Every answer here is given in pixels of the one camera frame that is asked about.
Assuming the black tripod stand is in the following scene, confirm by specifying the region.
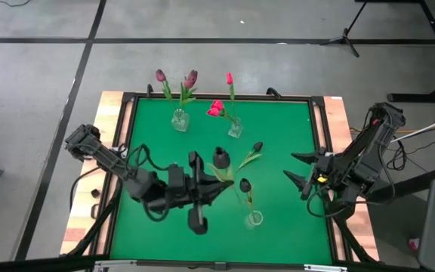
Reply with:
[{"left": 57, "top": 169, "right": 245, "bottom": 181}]
[{"left": 319, "top": 0, "right": 369, "bottom": 58}]

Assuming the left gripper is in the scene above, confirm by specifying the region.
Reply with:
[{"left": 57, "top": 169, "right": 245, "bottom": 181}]
[{"left": 167, "top": 152, "right": 235, "bottom": 235}]

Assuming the round clear glass vase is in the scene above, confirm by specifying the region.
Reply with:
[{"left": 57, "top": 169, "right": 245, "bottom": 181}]
[{"left": 244, "top": 209, "right": 264, "bottom": 230}]

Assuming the green table mat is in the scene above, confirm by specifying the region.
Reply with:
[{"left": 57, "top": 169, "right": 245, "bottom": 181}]
[{"left": 110, "top": 97, "right": 334, "bottom": 265}]

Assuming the black desk leg frame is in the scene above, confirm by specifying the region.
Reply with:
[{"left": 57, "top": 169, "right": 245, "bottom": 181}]
[{"left": 355, "top": 0, "right": 435, "bottom": 104}]

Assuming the dark maroon artificial tulip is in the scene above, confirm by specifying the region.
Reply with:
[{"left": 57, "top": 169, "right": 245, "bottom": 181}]
[
  {"left": 155, "top": 68, "right": 183, "bottom": 114},
  {"left": 178, "top": 77, "right": 198, "bottom": 114},
  {"left": 179, "top": 69, "right": 199, "bottom": 114}
]

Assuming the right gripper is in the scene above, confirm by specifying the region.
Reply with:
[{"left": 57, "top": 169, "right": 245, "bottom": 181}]
[{"left": 282, "top": 149, "right": 338, "bottom": 200}]

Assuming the silver metal bracket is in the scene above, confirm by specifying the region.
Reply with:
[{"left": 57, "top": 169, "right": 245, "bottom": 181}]
[
  {"left": 94, "top": 259, "right": 137, "bottom": 271},
  {"left": 304, "top": 264, "right": 349, "bottom": 272}
]

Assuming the wide cut-glass vase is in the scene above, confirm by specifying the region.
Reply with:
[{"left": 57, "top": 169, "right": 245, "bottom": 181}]
[{"left": 171, "top": 108, "right": 190, "bottom": 133}]

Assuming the black aluminium rig frame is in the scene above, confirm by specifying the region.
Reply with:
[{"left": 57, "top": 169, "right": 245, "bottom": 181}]
[{"left": 60, "top": 90, "right": 381, "bottom": 272}]

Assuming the narrow glass bottle vase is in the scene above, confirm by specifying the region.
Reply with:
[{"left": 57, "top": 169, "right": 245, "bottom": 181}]
[{"left": 227, "top": 116, "right": 244, "bottom": 140}]

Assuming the white cable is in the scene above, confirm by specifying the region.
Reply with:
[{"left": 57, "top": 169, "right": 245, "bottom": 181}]
[{"left": 390, "top": 111, "right": 435, "bottom": 144}]

